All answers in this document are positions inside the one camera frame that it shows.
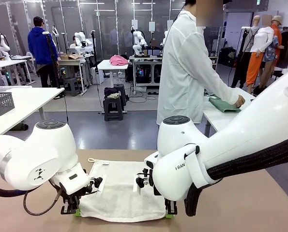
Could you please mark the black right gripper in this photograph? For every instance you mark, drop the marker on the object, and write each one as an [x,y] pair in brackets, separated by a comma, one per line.
[171,203]

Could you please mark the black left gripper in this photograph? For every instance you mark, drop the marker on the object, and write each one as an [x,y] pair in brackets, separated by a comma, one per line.
[71,193]

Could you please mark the white towel with loop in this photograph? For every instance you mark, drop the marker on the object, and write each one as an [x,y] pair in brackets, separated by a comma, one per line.
[119,193]

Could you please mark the sage green towel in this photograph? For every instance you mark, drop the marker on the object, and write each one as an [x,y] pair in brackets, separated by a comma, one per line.
[221,105]

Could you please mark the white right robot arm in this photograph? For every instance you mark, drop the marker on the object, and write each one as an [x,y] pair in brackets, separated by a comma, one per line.
[231,145]

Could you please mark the right forearm white sleeve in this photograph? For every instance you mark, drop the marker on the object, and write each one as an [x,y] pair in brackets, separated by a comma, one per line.
[227,91]

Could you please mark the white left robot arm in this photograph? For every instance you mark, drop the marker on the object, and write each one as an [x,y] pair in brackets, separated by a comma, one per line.
[37,149]

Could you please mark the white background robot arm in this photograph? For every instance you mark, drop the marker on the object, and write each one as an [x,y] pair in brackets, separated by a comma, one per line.
[1,43]
[82,41]
[139,41]

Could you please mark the grey plastic basket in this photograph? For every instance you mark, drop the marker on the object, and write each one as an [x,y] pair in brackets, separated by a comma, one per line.
[1,104]

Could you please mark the person's right hand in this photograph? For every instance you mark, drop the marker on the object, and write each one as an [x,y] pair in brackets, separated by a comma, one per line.
[240,101]

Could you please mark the grey step stool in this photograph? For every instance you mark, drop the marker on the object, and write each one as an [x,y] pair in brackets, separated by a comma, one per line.
[71,85]
[123,93]
[113,113]

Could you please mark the dark clothes pile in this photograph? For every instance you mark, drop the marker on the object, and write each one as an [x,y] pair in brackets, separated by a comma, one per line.
[111,91]

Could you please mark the white work desk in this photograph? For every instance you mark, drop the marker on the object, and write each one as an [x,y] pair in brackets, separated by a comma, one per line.
[83,72]

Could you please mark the person in white shirt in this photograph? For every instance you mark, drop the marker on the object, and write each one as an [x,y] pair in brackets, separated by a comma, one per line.
[182,72]

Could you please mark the desk with computers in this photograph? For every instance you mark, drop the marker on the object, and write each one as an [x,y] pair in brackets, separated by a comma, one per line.
[146,70]

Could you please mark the white standing desk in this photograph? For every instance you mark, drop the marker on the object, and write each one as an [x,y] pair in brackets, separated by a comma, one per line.
[107,65]

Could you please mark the cardboard box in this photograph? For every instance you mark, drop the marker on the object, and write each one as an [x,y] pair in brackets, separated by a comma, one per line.
[70,57]

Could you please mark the pink hoodie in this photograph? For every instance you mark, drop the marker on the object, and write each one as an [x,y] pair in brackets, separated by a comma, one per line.
[119,60]

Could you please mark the long white desk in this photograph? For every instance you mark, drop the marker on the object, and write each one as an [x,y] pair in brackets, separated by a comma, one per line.
[8,64]

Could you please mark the thin black pole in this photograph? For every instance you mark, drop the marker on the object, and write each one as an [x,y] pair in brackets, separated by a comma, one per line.
[93,48]

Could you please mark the man in blue hoodie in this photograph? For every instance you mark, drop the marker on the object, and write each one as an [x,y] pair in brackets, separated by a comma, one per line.
[39,46]

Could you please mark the black suitcase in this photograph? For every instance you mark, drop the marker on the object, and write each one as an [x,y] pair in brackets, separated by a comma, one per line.
[227,56]

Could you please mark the seated dark-haired person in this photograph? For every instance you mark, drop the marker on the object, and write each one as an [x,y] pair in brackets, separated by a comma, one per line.
[73,41]

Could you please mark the black tripod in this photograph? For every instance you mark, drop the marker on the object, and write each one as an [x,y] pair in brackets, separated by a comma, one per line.
[241,55]

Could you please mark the white rectangular panel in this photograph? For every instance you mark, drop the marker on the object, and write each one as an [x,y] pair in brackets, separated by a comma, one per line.
[134,24]
[170,24]
[152,26]

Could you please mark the mannequin in orange shirt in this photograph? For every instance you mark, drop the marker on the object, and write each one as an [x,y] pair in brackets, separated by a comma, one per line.
[276,30]

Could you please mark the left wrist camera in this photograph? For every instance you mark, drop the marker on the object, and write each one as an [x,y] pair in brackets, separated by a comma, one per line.
[102,184]

